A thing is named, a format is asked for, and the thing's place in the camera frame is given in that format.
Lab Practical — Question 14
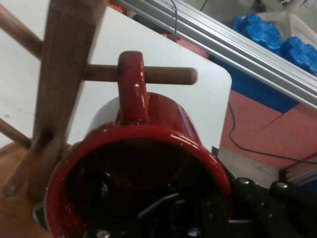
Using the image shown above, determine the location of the aluminium side frame rail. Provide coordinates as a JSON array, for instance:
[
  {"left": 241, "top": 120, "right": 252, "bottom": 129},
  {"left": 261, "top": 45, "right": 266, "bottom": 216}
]
[{"left": 116, "top": 0, "right": 317, "bottom": 111}]

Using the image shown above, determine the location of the orange red floor mat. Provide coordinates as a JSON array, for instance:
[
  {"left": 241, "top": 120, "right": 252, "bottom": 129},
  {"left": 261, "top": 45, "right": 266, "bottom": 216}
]
[{"left": 219, "top": 89, "right": 317, "bottom": 170}]

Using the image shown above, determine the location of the green enamel mug white lettering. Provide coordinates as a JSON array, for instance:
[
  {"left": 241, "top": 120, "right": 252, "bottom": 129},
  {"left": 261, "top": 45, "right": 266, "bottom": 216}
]
[{"left": 31, "top": 202, "right": 50, "bottom": 230}]

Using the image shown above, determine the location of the red ceramic mug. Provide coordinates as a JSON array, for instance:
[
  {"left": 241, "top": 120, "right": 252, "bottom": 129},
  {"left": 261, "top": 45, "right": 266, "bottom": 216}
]
[{"left": 44, "top": 51, "right": 233, "bottom": 238}]

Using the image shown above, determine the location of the thin black hanging cable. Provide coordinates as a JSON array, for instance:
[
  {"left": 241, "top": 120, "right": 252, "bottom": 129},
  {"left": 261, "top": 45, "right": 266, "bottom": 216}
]
[{"left": 170, "top": 0, "right": 179, "bottom": 42}]

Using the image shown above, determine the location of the blue floor mat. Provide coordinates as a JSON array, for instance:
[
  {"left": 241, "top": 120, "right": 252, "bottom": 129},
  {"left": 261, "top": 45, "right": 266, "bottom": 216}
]
[{"left": 209, "top": 56, "right": 302, "bottom": 115}]

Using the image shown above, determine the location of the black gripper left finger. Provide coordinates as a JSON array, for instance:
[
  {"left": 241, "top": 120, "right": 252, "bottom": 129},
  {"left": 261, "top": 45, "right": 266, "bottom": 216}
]
[{"left": 86, "top": 183, "right": 230, "bottom": 238}]

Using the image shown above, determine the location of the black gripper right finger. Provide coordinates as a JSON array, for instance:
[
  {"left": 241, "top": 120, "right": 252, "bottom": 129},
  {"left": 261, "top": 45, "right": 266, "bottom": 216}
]
[{"left": 229, "top": 177, "right": 317, "bottom": 238}]

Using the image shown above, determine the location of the brown wooden mug tree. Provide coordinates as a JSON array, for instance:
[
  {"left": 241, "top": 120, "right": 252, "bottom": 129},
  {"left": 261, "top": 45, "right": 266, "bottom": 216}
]
[{"left": 0, "top": 0, "right": 198, "bottom": 238}]

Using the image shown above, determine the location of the thin black floor cable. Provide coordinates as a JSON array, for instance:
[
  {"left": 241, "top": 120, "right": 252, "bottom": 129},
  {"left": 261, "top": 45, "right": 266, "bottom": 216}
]
[{"left": 227, "top": 103, "right": 317, "bottom": 165}]

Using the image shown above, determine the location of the blue foam block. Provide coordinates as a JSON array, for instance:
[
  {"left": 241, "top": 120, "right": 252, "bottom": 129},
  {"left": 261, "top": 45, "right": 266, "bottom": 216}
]
[
  {"left": 279, "top": 36, "right": 317, "bottom": 76},
  {"left": 229, "top": 14, "right": 284, "bottom": 54}
]

